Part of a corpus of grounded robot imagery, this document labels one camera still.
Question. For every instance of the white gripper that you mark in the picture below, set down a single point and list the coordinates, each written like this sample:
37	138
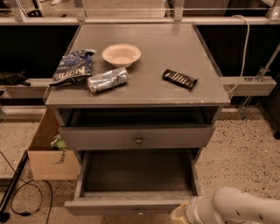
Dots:
192	210

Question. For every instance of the grey drawer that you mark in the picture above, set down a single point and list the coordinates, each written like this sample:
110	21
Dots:
134	182
139	134

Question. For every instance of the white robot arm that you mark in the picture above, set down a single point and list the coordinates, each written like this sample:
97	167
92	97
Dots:
228	205

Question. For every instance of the grey top drawer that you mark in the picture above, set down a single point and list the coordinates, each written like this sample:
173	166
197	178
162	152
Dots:
139	134

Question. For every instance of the grey drawer cabinet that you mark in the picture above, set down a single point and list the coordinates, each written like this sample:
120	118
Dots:
146	95

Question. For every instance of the dark chocolate bar wrapper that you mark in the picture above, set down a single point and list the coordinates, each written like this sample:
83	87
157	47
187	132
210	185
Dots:
179	79

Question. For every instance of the cardboard box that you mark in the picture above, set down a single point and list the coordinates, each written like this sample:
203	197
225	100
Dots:
48	163

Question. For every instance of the green item in box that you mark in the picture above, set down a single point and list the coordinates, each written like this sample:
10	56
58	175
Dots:
58	143

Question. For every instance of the crushed silver can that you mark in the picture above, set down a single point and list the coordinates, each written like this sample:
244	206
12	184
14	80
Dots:
107	80

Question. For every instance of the white paper bowl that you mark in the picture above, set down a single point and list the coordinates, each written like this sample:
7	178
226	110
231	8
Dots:
121	55

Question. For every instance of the black floor bar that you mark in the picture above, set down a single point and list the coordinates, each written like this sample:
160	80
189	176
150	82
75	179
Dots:
9	184

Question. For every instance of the blue chip bag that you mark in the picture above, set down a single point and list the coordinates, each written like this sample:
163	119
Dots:
73	67

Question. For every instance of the black object on ledge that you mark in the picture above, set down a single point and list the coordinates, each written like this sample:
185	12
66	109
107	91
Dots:
12	79

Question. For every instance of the metal railing frame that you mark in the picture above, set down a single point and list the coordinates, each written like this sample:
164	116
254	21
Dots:
199	12

